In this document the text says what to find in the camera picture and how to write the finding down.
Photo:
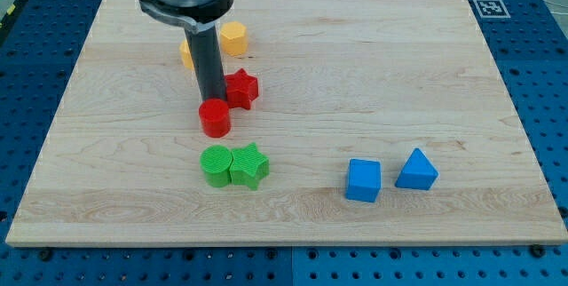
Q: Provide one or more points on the blue triangle block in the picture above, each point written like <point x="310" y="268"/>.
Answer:
<point x="418" y="172"/>

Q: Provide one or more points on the green star block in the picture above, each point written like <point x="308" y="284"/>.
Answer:
<point x="249" y="166"/>

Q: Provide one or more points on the wooden board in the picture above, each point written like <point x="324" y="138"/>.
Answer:
<point x="339" y="80"/>

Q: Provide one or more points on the red star block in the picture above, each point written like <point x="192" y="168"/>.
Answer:
<point x="241" y="89"/>

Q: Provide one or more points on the yellow hexagon block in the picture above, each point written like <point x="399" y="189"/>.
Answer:
<point x="234" y="39"/>

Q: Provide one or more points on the green cylinder block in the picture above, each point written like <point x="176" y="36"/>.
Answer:
<point x="215" y="162"/>

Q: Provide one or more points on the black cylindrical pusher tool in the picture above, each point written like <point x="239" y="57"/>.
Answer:
<point x="207" y="63"/>

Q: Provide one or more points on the yellow block behind tool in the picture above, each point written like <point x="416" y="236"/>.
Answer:
<point x="186" y="56"/>

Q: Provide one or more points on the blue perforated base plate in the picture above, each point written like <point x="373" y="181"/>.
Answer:
<point x="37" y="58"/>

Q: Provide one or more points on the blue cube block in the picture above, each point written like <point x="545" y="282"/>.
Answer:
<point x="363" y="181"/>

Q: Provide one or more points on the white fiducial marker tag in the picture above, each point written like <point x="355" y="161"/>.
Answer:
<point x="491" y="9"/>

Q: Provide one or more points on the red cylinder block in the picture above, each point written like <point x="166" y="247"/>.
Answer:
<point x="215" y="117"/>

